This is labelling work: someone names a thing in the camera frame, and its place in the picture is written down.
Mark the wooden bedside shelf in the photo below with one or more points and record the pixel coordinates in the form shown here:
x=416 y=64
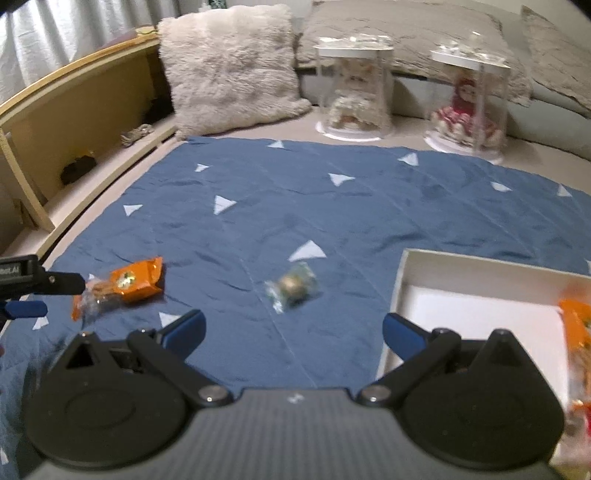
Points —
x=69 y=120

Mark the long orange snack packet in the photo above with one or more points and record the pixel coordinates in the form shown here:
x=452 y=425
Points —
x=577 y=323

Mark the clear case with cream doll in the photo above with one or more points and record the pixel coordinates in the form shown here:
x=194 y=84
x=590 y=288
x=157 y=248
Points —
x=355 y=83

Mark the cream dressed doll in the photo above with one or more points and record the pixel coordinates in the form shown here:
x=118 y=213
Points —
x=355 y=97

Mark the clear green round snack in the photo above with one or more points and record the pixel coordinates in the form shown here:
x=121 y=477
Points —
x=293 y=286

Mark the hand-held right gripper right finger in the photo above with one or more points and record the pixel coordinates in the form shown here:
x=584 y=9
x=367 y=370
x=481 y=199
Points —
x=404 y=334

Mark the fluffy beige pillow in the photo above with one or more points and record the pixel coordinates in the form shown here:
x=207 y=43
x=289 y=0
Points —
x=231 y=69

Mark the red dressed doll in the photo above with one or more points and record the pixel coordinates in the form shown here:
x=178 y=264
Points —
x=464 y=110

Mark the white cardboard box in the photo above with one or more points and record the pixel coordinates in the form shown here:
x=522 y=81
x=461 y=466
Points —
x=461 y=314

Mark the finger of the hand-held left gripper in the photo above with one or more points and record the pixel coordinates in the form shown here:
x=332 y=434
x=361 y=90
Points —
x=62 y=282
x=25 y=309

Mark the grey quilted pillow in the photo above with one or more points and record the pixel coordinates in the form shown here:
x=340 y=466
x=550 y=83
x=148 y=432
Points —
x=558 y=60
x=415 y=27

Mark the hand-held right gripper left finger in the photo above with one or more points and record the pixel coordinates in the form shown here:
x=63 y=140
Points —
x=184 y=330

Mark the orange snack packet with cookies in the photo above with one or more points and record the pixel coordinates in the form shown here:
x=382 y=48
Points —
x=138 y=281

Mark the white curtain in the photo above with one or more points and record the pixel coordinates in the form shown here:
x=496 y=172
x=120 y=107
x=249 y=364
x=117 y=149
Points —
x=60 y=32

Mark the blue blanket with white triangles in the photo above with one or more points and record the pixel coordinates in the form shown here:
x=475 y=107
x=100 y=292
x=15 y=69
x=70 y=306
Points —
x=300 y=207

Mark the small black object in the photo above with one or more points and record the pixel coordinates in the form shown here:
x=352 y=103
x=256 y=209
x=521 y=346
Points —
x=78 y=170

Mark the clear case with red doll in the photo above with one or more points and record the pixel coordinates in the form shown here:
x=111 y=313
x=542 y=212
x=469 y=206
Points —
x=466 y=101

